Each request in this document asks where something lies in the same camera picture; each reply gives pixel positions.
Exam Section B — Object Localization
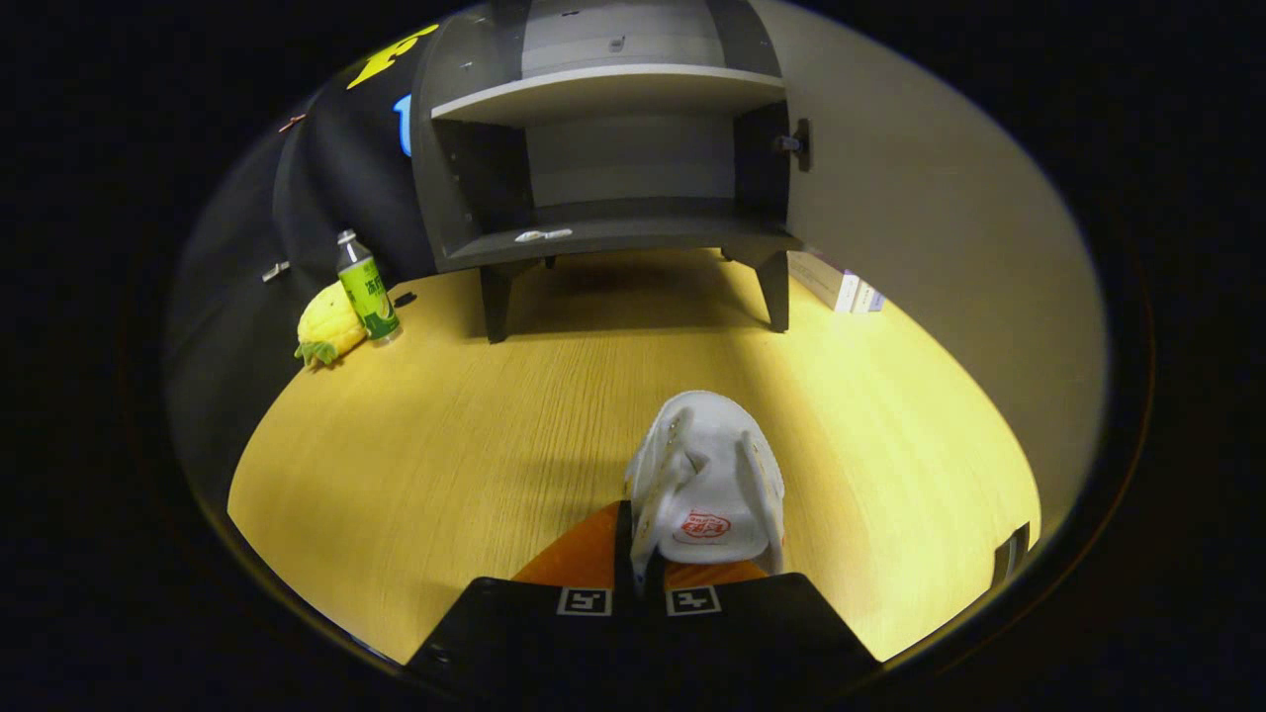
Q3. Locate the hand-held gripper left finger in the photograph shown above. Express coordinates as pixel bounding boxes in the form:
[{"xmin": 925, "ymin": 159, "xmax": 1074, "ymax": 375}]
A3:
[{"xmin": 404, "ymin": 499, "xmax": 639, "ymax": 693}]

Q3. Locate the black backdrop cloth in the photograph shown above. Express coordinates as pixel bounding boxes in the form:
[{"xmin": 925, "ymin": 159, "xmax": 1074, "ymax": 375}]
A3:
[{"xmin": 163, "ymin": 20, "xmax": 441, "ymax": 495}]

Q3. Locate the white shoe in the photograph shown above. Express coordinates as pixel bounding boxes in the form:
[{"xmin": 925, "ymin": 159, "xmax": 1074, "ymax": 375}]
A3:
[{"xmin": 623, "ymin": 390, "xmax": 787, "ymax": 594}]

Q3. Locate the yellow pineapple plush toy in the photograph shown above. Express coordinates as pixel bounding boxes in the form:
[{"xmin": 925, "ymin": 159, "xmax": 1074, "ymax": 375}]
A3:
[{"xmin": 294, "ymin": 280, "xmax": 369, "ymax": 369}]

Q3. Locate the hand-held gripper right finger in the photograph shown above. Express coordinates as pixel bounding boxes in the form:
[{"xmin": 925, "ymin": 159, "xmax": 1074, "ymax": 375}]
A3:
[{"xmin": 641, "ymin": 534, "xmax": 883, "ymax": 693}]

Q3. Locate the green drink bottle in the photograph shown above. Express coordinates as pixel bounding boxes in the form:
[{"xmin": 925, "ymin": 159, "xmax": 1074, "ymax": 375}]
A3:
[{"xmin": 335, "ymin": 229, "xmax": 403, "ymax": 345}]

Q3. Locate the dark grey shoe cabinet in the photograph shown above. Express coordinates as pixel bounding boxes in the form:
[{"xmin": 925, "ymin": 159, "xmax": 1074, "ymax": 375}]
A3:
[{"xmin": 408, "ymin": 0, "xmax": 804, "ymax": 345}]

